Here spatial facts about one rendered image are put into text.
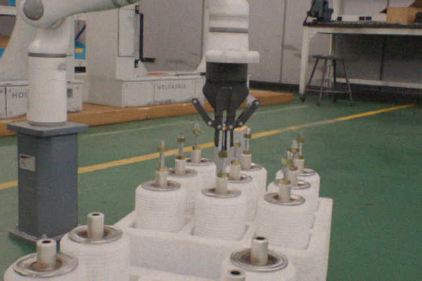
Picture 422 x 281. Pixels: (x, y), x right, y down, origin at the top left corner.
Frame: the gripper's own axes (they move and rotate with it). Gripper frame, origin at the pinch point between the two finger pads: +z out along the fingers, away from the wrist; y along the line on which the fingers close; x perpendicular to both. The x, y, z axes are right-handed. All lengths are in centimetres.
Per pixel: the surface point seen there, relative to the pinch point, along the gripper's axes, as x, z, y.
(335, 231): -51, 35, -41
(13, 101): -211, 19, 83
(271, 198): 4.3, 9.8, -8.5
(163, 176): -3.3, 7.8, 10.6
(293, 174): -5.6, 7.7, -15.2
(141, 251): 2.6, 20.4, 14.5
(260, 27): -574, -36, -124
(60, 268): 35.0, 9.7, 24.2
